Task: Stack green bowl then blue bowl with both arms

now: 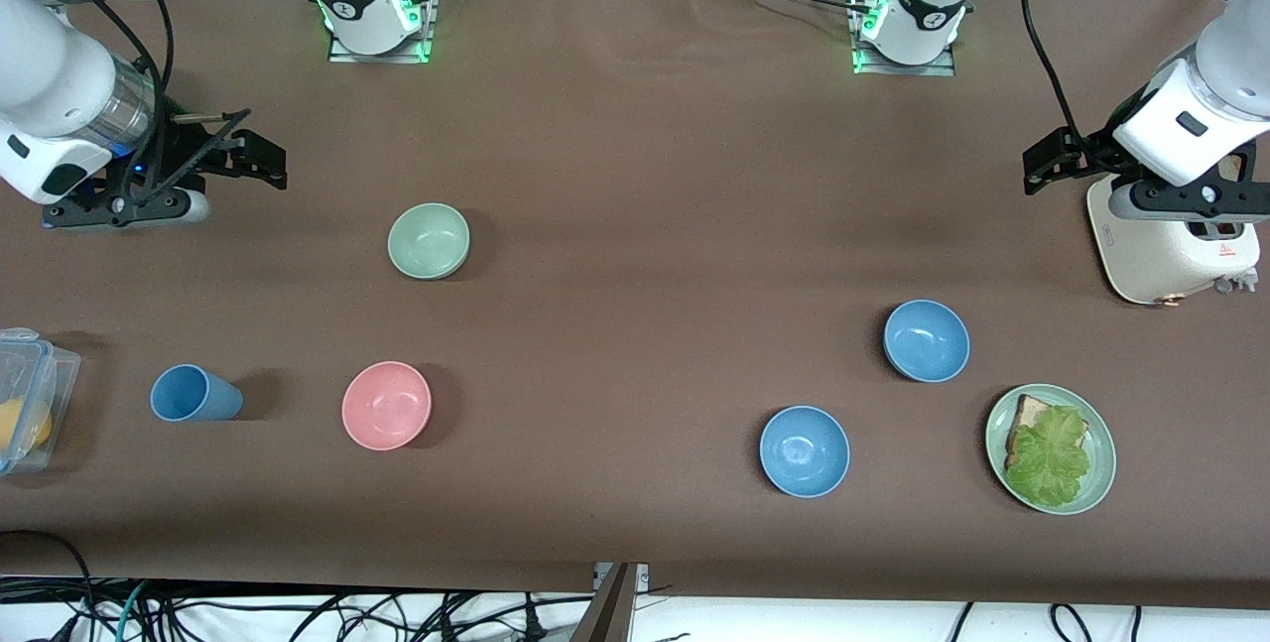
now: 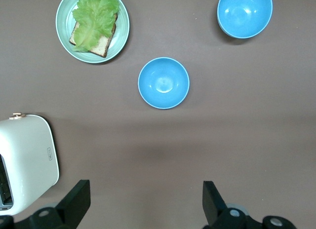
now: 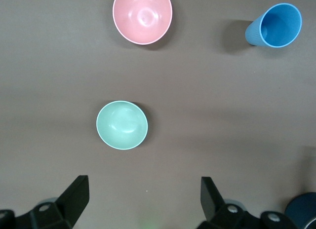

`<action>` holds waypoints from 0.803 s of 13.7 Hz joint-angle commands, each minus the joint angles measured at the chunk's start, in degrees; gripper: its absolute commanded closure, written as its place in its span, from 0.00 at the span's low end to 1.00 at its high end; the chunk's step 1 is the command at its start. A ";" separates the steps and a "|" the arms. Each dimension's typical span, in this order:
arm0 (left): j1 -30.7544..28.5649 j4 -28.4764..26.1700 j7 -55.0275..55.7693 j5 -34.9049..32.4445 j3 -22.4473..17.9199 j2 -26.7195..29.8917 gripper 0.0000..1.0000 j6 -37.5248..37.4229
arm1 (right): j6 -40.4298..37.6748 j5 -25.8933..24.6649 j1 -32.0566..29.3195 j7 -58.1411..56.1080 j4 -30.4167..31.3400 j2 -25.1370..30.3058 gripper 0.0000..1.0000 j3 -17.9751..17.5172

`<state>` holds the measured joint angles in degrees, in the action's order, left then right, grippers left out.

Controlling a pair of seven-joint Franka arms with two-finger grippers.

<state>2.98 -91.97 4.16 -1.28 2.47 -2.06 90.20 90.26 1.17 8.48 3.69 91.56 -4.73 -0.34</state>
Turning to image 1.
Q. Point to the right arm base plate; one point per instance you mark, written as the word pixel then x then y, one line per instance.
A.
pixel 377 58

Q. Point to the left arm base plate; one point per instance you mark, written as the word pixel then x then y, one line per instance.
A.
pixel 903 70

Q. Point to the clear container with blue lid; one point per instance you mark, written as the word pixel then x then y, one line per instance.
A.
pixel 62 374

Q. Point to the grey metal bracket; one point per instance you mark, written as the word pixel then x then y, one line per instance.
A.
pixel 643 575

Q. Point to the blue bowl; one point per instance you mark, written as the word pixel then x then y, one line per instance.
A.
pixel 926 340
pixel 804 450

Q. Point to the dark metal pole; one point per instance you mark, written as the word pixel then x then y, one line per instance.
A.
pixel 610 612

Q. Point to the green plate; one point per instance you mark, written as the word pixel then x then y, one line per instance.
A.
pixel 1101 463

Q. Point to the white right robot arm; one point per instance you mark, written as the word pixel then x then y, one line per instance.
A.
pixel 50 76

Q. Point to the cream toaster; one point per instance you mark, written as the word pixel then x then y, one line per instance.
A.
pixel 1161 265

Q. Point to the blue cup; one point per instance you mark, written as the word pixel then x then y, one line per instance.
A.
pixel 193 394

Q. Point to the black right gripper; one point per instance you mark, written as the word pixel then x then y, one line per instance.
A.
pixel 189 148

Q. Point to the bread slice under lettuce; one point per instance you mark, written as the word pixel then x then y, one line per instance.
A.
pixel 1030 412

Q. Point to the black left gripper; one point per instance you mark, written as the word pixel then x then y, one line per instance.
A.
pixel 1089 154

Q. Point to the green lettuce leaf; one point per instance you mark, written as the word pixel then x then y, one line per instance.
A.
pixel 1052 458

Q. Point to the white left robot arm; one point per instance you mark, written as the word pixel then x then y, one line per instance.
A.
pixel 1181 126

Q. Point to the green bowl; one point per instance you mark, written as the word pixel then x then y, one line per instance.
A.
pixel 429 240

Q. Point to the pink bowl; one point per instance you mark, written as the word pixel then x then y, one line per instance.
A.
pixel 387 406

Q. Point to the brown toast slice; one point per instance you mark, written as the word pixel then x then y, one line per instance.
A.
pixel 1235 168

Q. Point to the yellow fruit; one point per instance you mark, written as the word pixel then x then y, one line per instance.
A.
pixel 20 424

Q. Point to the brown table cover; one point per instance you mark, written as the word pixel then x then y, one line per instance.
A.
pixel 595 146

